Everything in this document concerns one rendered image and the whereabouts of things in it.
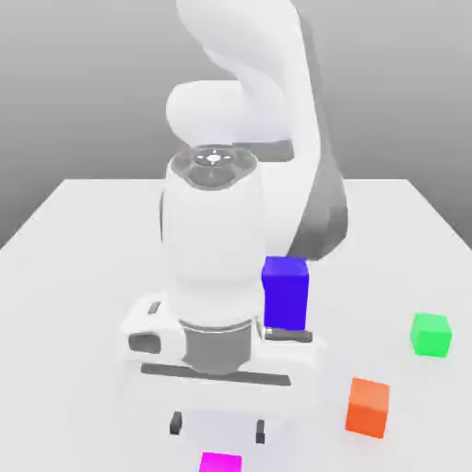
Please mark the small magenta cube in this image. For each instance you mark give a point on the small magenta cube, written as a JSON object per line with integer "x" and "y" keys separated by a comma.
{"x": 220, "y": 463}

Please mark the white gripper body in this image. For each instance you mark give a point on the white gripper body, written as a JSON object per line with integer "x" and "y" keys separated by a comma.
{"x": 155, "y": 391}

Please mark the small green cube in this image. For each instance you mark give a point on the small green cube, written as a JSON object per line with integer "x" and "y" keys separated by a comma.
{"x": 431, "y": 335}

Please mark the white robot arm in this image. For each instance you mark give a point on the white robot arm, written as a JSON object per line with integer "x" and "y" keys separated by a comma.
{"x": 210, "y": 236}

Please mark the small orange cube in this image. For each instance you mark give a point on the small orange cube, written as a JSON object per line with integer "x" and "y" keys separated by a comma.
{"x": 367, "y": 409}

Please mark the small blue cube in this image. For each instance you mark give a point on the small blue cube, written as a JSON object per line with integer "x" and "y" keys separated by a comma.
{"x": 285, "y": 295}

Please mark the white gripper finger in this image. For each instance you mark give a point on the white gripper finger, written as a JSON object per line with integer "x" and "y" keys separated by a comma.
{"x": 176, "y": 423}
{"x": 260, "y": 431}

